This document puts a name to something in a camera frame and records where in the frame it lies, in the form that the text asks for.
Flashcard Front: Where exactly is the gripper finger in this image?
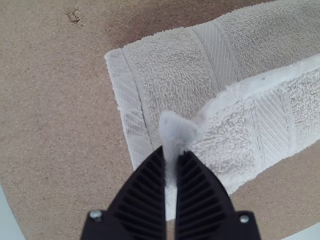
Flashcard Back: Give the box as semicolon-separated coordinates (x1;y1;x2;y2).
174;149;262;240
79;146;167;240

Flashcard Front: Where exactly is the pale towel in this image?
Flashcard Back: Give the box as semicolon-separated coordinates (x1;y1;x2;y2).
104;0;320;221

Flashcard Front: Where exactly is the cork mat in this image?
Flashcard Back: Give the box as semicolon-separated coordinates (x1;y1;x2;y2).
0;0;320;240

